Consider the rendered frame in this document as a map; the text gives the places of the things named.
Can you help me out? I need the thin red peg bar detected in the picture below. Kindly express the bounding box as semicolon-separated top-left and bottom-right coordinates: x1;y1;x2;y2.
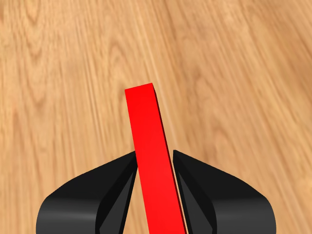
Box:
124;82;188;234

